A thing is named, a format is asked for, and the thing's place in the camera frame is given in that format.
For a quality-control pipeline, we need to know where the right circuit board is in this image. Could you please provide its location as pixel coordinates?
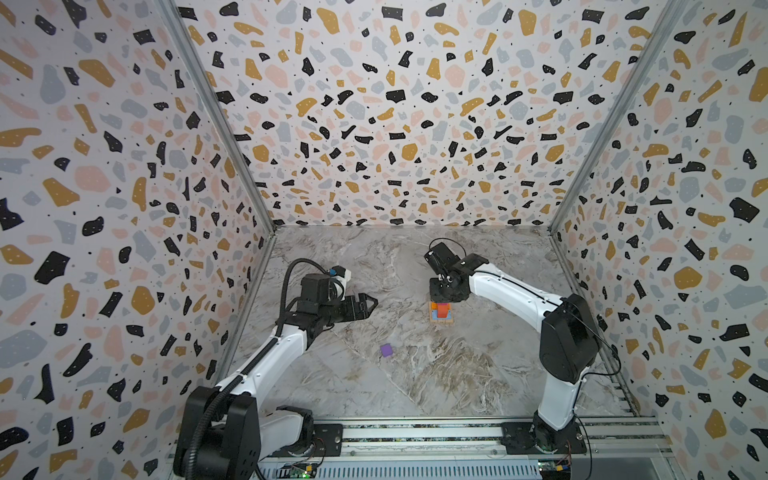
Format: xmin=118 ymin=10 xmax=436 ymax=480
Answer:
xmin=537 ymin=460 xmax=572 ymax=480

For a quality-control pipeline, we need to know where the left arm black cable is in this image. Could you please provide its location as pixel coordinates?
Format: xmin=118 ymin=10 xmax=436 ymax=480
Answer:
xmin=185 ymin=257 xmax=328 ymax=480

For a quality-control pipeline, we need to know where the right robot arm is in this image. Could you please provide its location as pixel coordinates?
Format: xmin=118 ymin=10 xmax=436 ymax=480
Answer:
xmin=424 ymin=238 xmax=600 ymax=455

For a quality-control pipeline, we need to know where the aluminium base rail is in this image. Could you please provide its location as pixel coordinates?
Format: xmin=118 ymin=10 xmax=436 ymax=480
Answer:
xmin=250 ymin=417 xmax=684 ymax=479

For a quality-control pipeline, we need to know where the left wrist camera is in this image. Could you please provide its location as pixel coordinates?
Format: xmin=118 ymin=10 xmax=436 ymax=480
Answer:
xmin=328 ymin=265 xmax=351 ymax=288

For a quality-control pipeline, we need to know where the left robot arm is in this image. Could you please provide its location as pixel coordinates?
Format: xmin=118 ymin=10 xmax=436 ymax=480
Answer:
xmin=173 ymin=266 xmax=378 ymax=479

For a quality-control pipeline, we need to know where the left corner aluminium post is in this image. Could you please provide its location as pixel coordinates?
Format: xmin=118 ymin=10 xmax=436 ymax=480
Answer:
xmin=158 ymin=1 xmax=275 ymax=236

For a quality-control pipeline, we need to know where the right corner aluminium post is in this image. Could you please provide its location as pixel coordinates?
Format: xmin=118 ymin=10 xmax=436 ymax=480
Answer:
xmin=547 ymin=0 xmax=685 ymax=238

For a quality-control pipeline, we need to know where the corner aluminium post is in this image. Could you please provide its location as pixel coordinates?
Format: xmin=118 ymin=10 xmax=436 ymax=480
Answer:
xmin=158 ymin=1 xmax=275 ymax=236
xmin=547 ymin=0 xmax=685 ymax=238

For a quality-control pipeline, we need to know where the left green circuit board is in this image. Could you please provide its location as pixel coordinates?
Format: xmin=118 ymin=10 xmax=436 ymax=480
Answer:
xmin=275 ymin=463 xmax=318 ymax=479

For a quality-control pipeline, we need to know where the orange-red block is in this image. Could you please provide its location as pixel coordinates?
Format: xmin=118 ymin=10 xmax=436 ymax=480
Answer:
xmin=434 ymin=303 xmax=451 ymax=321

